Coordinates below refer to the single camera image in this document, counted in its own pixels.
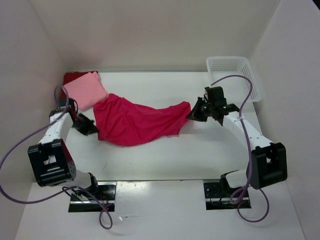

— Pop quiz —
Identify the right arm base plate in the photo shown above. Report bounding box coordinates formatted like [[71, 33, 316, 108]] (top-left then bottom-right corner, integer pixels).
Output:
[[203, 179, 239, 211]]

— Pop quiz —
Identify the pink t shirt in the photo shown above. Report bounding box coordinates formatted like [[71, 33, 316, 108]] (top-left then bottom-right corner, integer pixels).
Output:
[[63, 72, 108, 112]]

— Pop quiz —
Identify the white plastic laundry basket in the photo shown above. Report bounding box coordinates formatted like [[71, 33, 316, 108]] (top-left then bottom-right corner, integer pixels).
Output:
[[206, 56, 262, 104]]

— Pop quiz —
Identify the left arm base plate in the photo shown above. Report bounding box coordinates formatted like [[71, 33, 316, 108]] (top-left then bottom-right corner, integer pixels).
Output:
[[68, 181, 117, 213]]

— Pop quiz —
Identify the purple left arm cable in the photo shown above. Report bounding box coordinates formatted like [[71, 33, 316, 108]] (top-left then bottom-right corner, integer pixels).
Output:
[[0, 86, 116, 230]]

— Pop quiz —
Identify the magenta t shirt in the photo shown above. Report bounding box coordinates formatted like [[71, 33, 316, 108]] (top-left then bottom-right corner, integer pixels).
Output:
[[93, 93, 191, 147]]

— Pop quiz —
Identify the dark red t shirt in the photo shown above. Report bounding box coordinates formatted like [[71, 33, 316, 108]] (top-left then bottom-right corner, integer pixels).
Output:
[[59, 71, 98, 100]]

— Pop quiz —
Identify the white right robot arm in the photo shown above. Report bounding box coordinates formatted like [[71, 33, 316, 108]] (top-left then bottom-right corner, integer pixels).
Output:
[[187, 86, 288, 197]]

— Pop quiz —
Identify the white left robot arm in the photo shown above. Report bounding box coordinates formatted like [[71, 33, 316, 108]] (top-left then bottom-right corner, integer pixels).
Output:
[[27, 98, 100, 200]]

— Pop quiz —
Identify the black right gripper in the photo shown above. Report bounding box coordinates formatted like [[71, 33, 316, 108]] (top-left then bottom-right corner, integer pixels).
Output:
[[186, 96, 215, 122]]

